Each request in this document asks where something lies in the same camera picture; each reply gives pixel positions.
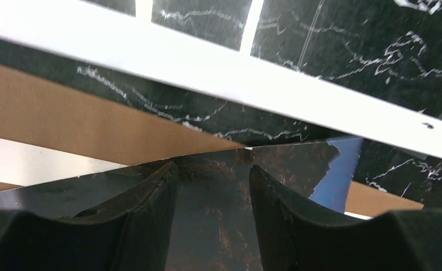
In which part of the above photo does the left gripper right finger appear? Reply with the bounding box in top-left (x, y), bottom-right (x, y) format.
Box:
top-left (249, 165), bottom-right (442, 270)

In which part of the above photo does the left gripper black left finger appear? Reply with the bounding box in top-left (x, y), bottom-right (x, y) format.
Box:
top-left (0, 162), bottom-right (179, 270)

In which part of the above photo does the sunset landscape photo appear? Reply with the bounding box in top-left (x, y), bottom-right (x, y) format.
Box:
top-left (0, 137), bottom-right (362, 270)

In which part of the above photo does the white picture frame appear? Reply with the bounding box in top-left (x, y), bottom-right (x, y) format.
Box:
top-left (0, 1), bottom-right (442, 159)

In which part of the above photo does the brown backing board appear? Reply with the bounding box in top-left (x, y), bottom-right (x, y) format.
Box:
top-left (0, 65), bottom-right (423, 219)

